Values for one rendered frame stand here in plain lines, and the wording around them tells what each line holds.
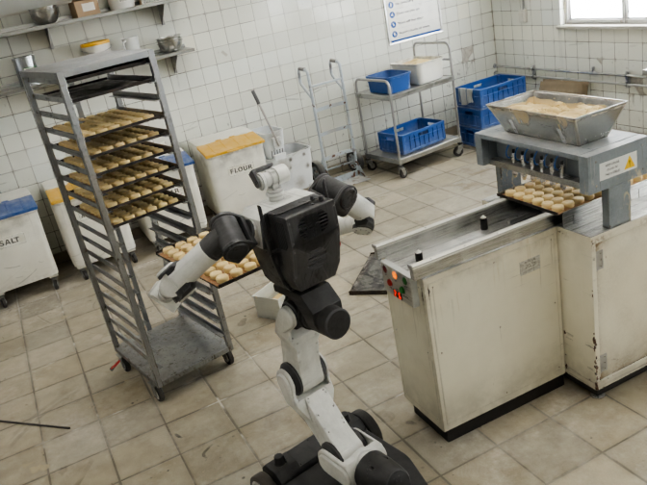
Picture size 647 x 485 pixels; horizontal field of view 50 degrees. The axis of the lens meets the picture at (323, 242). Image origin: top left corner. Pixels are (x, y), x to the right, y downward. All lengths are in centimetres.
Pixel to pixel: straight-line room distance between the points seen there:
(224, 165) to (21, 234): 171
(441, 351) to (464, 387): 24
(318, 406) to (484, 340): 79
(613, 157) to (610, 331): 79
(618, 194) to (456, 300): 78
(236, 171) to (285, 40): 147
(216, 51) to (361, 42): 151
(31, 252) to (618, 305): 434
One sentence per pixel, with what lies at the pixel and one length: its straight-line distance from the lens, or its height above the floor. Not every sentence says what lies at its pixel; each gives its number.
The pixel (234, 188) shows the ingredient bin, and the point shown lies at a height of 37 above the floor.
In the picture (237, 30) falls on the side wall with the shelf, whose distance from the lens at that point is 672.
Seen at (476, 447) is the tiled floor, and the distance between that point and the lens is 325.
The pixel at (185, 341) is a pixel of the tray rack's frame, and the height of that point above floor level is 15.
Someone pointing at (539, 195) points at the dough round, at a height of 92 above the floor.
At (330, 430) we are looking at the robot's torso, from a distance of 282.
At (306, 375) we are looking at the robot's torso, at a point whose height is 60.
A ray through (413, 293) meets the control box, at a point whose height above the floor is 77.
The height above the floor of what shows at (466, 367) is 36.
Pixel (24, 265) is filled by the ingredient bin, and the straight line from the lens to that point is 597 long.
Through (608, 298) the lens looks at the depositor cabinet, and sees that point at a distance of 324.
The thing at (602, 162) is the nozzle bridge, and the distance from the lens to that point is 297.
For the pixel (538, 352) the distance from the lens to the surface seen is 334.
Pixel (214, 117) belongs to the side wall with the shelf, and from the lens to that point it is 668.
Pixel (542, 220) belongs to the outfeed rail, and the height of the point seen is 88.
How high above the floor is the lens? 208
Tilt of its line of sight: 22 degrees down
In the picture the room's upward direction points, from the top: 11 degrees counter-clockwise
